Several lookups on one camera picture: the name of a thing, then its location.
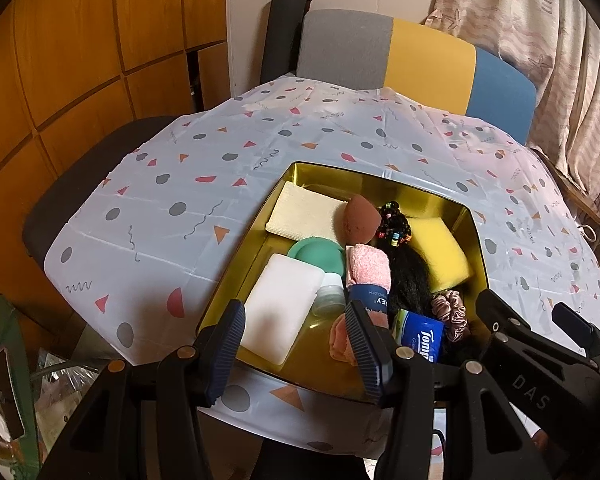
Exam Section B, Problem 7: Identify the green box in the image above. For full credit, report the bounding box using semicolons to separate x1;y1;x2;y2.
0;295;41;461

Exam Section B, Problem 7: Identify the tricolour chair back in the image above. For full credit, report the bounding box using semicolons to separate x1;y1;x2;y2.
296;8;537;146

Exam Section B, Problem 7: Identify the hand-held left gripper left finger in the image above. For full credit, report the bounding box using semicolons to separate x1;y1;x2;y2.
37;299;247;480

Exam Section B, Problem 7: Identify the black hair piece with beads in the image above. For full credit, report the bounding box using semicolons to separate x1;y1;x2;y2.
377;201;438;318

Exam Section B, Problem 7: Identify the yellow sponge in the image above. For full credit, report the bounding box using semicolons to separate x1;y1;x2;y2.
407;217;476;293

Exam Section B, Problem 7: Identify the pink towel blue band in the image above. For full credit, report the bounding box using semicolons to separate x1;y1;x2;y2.
330;242;393;363

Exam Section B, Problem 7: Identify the patterned plastic tablecloth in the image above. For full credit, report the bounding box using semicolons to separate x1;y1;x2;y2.
45;75;600;458

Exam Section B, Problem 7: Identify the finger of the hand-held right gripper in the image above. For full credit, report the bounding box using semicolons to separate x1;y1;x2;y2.
476;289;531;346
552;302;600;361

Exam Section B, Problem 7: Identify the wooden cabinet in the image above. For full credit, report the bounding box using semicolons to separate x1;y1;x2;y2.
0;0;228;311

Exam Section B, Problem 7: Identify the clear plastic bag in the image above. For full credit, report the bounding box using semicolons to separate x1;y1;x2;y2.
32;347;111;441

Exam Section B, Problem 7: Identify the pink satin scrunchie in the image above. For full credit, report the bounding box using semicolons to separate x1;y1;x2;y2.
430;290;468;343

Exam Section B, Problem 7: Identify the gold metal tin box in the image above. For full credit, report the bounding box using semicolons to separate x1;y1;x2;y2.
196;161;492;406

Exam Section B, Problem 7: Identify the cream cloth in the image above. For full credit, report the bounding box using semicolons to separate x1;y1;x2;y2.
265;181;351;241

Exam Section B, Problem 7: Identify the patterned beige curtain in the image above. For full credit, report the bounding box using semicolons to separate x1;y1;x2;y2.
425;0;600;196

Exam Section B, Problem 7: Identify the brown makeup sponge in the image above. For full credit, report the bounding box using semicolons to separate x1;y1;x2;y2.
341;195;382;246

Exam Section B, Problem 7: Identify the blue tissue packet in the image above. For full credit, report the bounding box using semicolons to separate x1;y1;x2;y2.
391;308;448;363

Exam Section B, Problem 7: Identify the black flat phone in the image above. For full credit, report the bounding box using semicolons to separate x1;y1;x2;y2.
0;349;27;441

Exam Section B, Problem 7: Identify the green cap clear bottle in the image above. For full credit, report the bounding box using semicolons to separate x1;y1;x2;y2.
286;236;347;317

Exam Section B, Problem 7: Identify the wooden side table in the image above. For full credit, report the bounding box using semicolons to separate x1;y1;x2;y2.
530;145;600;241

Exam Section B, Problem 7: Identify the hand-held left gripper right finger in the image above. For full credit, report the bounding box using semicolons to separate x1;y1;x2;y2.
344;300;553;480

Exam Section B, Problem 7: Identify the white foam block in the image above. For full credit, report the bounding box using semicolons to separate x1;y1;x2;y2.
240;253;326;366

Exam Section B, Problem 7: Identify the black rolled mat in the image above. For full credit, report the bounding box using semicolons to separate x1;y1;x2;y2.
260;0;311;86

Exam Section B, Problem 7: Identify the black chair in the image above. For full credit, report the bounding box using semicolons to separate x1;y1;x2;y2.
22;116;181;321

